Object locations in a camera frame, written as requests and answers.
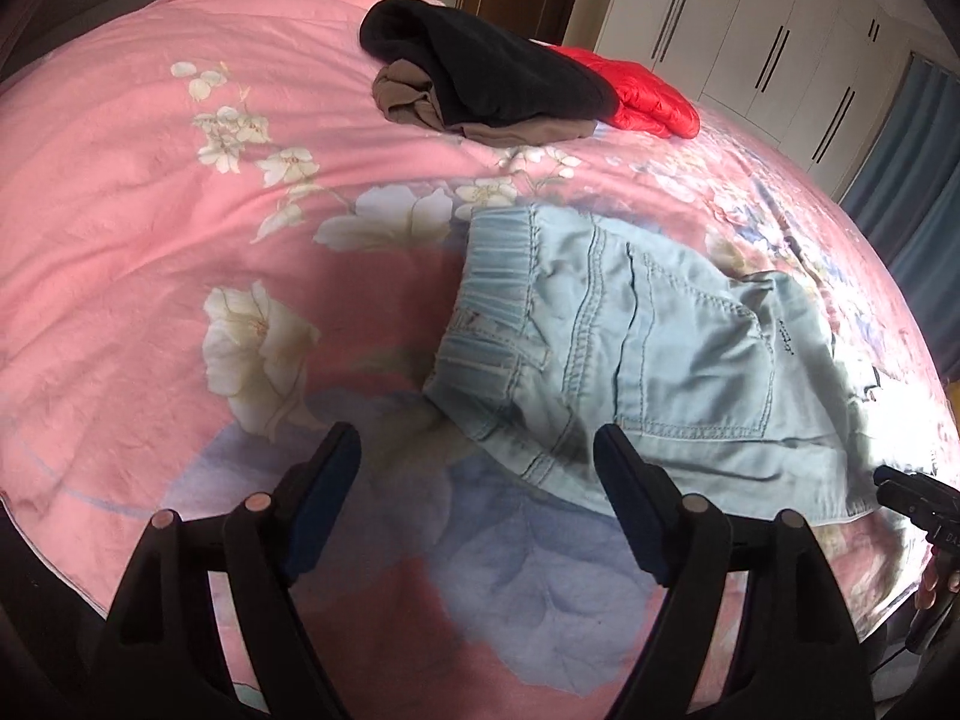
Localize black folded garment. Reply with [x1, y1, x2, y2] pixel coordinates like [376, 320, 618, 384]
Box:
[358, 0, 616, 128]

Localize pink floral bedspread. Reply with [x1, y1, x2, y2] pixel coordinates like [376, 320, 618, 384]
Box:
[0, 0, 953, 720]

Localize blue curtain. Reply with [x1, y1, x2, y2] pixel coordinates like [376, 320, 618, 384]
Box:
[840, 52, 960, 383]

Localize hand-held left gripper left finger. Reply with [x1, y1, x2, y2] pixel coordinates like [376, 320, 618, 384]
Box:
[71, 422, 362, 720]

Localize person's right hand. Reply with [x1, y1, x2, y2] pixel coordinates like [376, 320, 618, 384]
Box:
[916, 559, 946, 614]

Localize red puffer jacket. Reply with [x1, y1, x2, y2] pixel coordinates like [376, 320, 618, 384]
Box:
[547, 45, 701, 140]

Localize brown folded garment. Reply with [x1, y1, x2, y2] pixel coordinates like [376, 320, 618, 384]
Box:
[371, 60, 597, 145]

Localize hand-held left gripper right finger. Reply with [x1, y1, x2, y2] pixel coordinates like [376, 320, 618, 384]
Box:
[592, 424, 878, 720]

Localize white wardrobe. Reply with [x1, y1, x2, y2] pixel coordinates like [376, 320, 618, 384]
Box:
[596, 0, 916, 192]

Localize light blue pants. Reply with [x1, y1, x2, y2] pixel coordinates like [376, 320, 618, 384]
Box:
[421, 202, 912, 522]

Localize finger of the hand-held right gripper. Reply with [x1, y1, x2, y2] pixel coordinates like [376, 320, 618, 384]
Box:
[874, 465, 960, 535]

